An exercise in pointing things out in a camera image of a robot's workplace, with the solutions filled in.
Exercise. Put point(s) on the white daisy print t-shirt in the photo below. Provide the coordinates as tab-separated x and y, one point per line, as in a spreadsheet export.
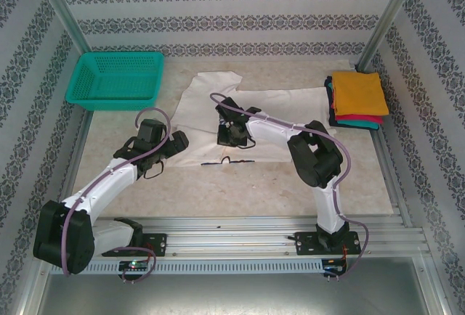
283	104

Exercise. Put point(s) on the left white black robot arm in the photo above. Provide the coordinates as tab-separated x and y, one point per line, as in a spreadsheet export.
105	184

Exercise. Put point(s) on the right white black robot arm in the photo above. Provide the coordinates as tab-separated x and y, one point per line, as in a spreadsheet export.
276	131

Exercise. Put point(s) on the teal plastic mesh basket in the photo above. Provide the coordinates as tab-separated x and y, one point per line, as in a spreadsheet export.
109	102

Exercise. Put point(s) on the navy folded t-shirt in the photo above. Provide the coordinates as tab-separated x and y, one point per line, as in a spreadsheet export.
330	104

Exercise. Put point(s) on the teal folded t-shirt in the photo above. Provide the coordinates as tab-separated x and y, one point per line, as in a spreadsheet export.
357	125

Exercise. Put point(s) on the yellow folded t-shirt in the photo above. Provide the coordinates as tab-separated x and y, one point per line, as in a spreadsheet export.
359	93

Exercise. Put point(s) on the grey sheet metal shelf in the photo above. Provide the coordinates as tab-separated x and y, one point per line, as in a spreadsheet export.
232	297

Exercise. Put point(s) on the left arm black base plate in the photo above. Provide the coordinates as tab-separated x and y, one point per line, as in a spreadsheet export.
156	244

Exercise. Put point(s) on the aluminium mounting rail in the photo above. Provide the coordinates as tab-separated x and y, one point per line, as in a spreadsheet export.
225	237

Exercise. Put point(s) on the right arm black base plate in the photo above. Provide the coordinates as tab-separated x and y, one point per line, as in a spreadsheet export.
307	244

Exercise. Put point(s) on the aluminium side rail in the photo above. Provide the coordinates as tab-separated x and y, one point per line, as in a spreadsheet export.
394	184

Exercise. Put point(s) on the aluminium frame post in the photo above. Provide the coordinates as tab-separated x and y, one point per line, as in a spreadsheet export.
62	6
388	17

